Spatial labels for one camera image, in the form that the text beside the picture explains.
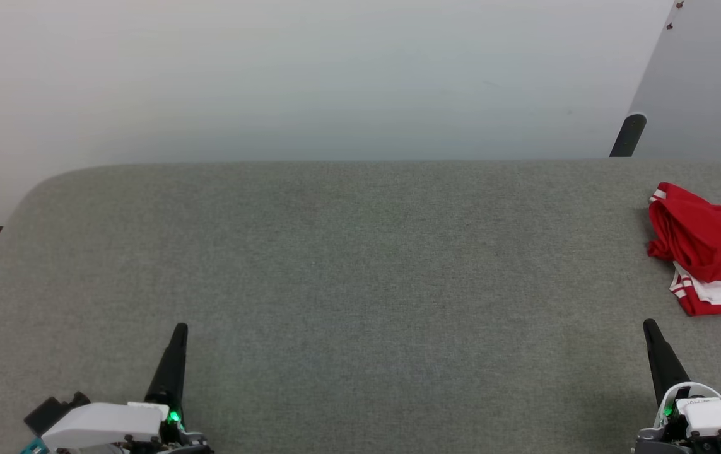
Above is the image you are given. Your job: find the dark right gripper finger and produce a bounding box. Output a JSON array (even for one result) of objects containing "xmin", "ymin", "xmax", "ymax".
[{"xmin": 642, "ymin": 318, "xmax": 691, "ymax": 405}]

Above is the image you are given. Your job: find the red white basketball jersey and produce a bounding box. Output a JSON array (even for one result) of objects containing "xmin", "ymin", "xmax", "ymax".
[{"xmin": 646, "ymin": 182, "xmax": 721, "ymax": 317}]

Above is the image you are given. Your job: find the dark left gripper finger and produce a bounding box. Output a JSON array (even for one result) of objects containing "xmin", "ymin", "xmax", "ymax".
[{"xmin": 144, "ymin": 322, "xmax": 190, "ymax": 408}]

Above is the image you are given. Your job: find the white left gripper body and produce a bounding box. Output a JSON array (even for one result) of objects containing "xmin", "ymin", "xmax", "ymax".
[{"xmin": 41, "ymin": 402, "xmax": 170, "ymax": 450}]

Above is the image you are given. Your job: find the dark grey wall post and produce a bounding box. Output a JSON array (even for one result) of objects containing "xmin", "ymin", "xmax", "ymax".
[{"xmin": 609, "ymin": 113, "xmax": 648, "ymax": 159}]

